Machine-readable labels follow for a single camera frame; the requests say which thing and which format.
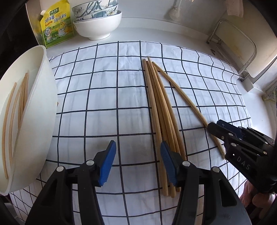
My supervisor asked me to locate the separate wooden chopstick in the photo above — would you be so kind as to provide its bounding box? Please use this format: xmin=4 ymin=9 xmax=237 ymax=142
xmin=1 ymin=83 xmax=17 ymax=179

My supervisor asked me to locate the person's right hand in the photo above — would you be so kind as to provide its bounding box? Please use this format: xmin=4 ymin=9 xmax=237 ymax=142
xmin=239 ymin=181 xmax=276 ymax=219

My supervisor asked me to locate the large white plastic basin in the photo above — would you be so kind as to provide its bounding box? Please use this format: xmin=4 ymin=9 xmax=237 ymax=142
xmin=1 ymin=46 xmax=57 ymax=195

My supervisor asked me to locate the pink hanging cloth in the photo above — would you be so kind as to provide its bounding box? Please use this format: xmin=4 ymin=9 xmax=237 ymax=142
xmin=225 ymin=0 xmax=244 ymax=18

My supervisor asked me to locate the white dish brush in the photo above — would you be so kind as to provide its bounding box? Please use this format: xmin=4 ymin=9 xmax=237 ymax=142
xmin=168 ymin=0 xmax=182 ymax=21

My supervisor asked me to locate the plain white ceramic bowl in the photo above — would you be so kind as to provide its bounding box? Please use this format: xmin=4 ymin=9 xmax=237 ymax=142
xmin=73 ymin=10 xmax=122 ymax=41

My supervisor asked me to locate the middle blue floral bowl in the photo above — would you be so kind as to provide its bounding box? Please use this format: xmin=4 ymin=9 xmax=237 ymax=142
xmin=76 ymin=5 xmax=118 ymax=21

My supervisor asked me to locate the blue floral bowl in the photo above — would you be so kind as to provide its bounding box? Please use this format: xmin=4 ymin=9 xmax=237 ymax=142
xmin=72 ymin=0 xmax=118 ymax=18
xmin=76 ymin=5 xmax=118 ymax=21

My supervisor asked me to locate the yellow green seasoning pouch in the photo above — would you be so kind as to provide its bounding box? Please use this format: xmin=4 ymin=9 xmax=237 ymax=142
xmin=40 ymin=1 xmax=74 ymax=48

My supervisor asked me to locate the top blue floral bowl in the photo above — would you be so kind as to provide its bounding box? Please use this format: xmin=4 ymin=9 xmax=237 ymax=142
xmin=72 ymin=0 xmax=118 ymax=18

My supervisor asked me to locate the metal dish rack frame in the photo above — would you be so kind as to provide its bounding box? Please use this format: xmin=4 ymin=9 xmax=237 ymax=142
xmin=206 ymin=18 xmax=277 ymax=84

